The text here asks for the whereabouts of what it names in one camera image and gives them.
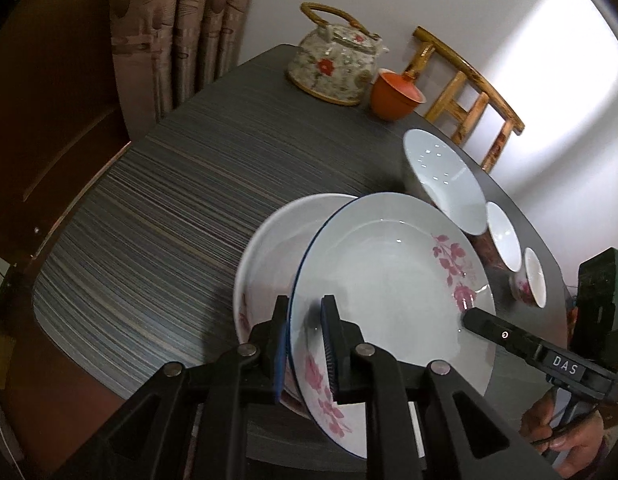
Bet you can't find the small white floral bowl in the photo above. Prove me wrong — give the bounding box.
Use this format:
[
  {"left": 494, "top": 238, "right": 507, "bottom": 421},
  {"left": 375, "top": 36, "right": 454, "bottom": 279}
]
[{"left": 509, "top": 247, "right": 548, "bottom": 309}]

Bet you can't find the medium white floral bowl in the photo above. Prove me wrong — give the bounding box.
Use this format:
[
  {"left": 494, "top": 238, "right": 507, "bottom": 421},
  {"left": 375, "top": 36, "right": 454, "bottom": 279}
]
[{"left": 471, "top": 201, "right": 524, "bottom": 273}]

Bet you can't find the light wooden chair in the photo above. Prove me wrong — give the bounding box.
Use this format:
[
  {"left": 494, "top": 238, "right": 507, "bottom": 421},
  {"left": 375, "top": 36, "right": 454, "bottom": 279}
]
[{"left": 409, "top": 25, "right": 526, "bottom": 175}]

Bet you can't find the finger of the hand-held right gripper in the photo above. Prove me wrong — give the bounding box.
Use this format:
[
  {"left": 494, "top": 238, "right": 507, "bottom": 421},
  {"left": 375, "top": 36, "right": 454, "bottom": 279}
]
[{"left": 461, "top": 307, "right": 540, "bottom": 370}]

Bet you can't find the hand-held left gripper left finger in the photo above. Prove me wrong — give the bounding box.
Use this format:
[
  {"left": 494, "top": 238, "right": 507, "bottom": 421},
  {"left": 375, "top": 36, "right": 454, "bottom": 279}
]
[{"left": 54, "top": 294, "right": 290, "bottom": 480}]

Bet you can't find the dark brown wooden chair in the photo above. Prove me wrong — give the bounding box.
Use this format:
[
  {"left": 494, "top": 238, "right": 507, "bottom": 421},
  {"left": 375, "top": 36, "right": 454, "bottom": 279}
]
[{"left": 0, "top": 105, "right": 135, "bottom": 311}]

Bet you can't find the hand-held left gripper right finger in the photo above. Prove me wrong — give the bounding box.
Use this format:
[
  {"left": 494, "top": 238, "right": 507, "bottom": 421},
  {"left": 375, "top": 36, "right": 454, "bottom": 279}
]
[{"left": 320, "top": 295, "right": 560, "bottom": 480}]

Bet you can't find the beige patterned curtain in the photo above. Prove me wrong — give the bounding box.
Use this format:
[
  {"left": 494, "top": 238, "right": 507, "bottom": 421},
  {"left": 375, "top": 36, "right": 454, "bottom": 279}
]
[{"left": 109, "top": 0, "right": 262, "bottom": 126}]

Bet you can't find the large white floral bowl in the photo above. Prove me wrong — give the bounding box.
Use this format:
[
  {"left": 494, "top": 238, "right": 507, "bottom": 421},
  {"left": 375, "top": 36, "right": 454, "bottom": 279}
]
[{"left": 401, "top": 129, "right": 488, "bottom": 235}]

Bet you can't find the person's right forearm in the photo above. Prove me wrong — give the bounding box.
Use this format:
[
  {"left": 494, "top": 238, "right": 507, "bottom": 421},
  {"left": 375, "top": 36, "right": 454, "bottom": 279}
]
[{"left": 586, "top": 405, "right": 618, "bottom": 480}]

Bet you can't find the person's right hand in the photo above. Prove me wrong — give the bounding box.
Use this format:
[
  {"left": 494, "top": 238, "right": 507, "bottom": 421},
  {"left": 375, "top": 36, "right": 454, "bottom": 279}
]
[{"left": 520, "top": 390, "right": 607, "bottom": 479}]

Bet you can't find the floral ceramic teapot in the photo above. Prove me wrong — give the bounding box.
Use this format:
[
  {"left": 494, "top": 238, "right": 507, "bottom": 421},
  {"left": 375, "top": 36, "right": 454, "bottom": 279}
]
[{"left": 286, "top": 2, "right": 391, "bottom": 107}]

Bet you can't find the orange lidded teacup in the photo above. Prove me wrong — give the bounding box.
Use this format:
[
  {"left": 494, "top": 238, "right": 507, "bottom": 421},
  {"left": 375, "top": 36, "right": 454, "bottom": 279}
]
[{"left": 370, "top": 67, "right": 427, "bottom": 122}]

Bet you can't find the white floral deep plate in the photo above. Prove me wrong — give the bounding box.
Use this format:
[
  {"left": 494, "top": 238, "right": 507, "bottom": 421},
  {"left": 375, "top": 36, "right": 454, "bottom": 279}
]
[
  {"left": 286, "top": 191, "right": 497, "bottom": 461},
  {"left": 232, "top": 192, "right": 360, "bottom": 418}
]

